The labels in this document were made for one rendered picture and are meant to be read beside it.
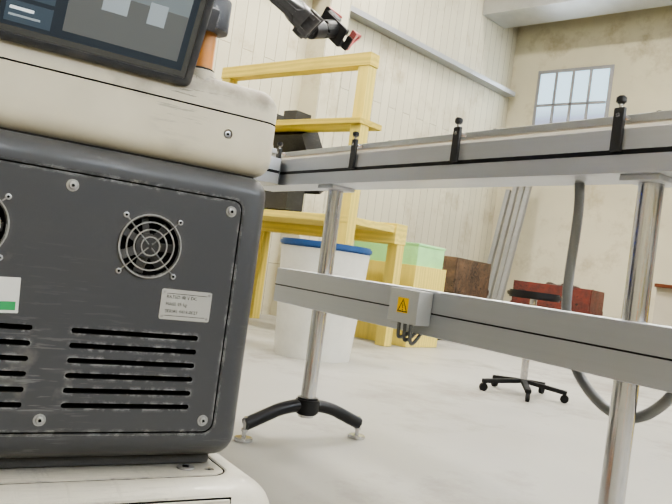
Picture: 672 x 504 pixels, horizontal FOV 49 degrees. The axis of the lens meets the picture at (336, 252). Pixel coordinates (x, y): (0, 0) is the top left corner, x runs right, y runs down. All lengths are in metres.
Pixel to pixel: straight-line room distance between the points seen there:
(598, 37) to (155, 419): 10.04
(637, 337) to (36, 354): 1.09
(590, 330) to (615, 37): 9.16
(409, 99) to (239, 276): 8.20
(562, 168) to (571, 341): 0.37
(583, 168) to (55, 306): 1.12
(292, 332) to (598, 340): 3.06
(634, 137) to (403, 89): 7.57
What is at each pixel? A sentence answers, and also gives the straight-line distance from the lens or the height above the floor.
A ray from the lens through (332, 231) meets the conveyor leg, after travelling 2.42.
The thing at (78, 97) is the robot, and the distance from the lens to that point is 0.96.
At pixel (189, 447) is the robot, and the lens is 1.05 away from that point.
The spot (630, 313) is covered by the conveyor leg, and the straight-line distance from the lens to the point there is 1.58.
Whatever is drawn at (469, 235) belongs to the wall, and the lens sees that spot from 10.31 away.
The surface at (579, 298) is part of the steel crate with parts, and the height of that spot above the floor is 0.59.
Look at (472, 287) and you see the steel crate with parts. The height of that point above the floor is 0.56.
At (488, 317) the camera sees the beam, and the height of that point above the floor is 0.51.
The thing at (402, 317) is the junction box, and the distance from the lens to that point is 1.96.
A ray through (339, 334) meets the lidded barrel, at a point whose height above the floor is 0.18.
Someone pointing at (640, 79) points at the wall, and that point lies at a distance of 10.32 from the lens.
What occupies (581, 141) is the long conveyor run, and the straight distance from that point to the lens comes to 1.67.
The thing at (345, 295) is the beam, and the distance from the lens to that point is 2.26.
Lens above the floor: 0.58
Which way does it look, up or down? 1 degrees up
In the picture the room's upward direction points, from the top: 8 degrees clockwise
